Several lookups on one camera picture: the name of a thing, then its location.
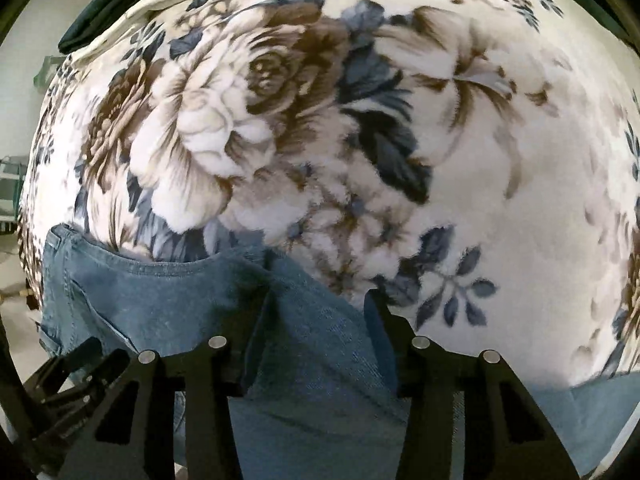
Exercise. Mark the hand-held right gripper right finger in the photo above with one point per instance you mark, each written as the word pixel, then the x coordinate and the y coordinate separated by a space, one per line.
pixel 381 332

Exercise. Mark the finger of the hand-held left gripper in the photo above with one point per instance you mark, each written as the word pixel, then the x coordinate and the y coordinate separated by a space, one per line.
pixel 75 360
pixel 100 380

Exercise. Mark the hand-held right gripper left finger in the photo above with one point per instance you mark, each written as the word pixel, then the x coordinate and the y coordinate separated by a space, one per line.
pixel 248 332

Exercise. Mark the blue denim pants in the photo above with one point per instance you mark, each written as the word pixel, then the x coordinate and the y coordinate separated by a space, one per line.
pixel 320 360

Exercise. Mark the floral printed blanket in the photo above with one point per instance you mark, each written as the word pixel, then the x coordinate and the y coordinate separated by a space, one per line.
pixel 450 160

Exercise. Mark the pale green object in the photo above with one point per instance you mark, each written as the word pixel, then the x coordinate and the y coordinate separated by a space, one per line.
pixel 49 72

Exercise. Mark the cream cloth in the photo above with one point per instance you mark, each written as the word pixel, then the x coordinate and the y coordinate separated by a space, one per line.
pixel 150 2

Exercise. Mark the dark green cloth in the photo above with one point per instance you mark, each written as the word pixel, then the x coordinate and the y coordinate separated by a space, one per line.
pixel 100 10

